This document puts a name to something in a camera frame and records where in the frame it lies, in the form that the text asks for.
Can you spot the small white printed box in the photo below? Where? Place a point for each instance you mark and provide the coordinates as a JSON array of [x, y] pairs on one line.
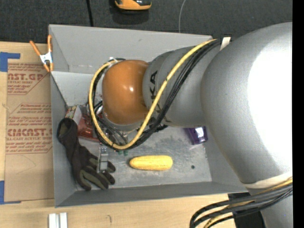
[[74, 114]]

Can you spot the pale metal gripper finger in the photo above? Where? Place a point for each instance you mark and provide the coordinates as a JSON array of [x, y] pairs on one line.
[[103, 151], [103, 166]]

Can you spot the brown cardboard board red print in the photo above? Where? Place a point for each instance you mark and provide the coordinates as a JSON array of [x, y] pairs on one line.
[[26, 151]]

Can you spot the grey metal bin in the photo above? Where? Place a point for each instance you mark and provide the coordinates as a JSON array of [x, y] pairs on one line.
[[166, 174]]

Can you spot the yellow toy corn cob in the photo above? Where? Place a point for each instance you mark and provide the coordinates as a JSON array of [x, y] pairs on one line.
[[151, 163]]

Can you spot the purple clear box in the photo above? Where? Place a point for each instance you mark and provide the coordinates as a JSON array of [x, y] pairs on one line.
[[196, 135]]

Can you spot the red flat packet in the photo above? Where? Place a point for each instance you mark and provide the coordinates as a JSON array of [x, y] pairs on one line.
[[86, 129]]

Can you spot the dark brown glove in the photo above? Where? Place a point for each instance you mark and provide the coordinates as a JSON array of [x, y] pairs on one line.
[[76, 155]]

